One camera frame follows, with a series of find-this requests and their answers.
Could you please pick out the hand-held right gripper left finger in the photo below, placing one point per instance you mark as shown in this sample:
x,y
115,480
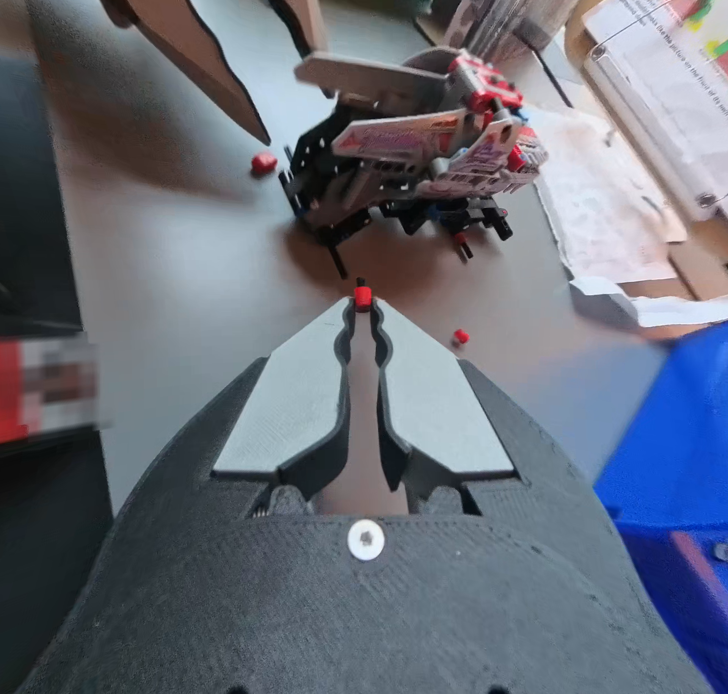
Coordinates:
x,y
290,409

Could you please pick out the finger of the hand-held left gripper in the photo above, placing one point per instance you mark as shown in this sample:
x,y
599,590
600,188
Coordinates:
x,y
298,6
176,29

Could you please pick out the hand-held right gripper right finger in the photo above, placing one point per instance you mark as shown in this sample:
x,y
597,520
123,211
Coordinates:
x,y
443,409

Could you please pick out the small red lego bush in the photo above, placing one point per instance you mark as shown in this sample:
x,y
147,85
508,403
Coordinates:
x,y
461,337
362,299
264,163

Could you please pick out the red grey lego vehicle model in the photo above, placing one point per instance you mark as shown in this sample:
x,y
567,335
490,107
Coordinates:
x,y
398,148

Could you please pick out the black lego set box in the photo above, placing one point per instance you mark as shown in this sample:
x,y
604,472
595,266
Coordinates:
x,y
512,6

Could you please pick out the white torn paper bag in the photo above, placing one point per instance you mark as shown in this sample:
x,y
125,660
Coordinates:
x,y
614,307

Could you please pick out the blue plastic bin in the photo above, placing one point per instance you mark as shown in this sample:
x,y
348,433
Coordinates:
x,y
677,478

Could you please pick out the printed paper bag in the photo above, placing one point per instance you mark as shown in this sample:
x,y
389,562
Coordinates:
x,y
603,211

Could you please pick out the printed instruction sheet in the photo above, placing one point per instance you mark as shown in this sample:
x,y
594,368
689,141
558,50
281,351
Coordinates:
x,y
660,80

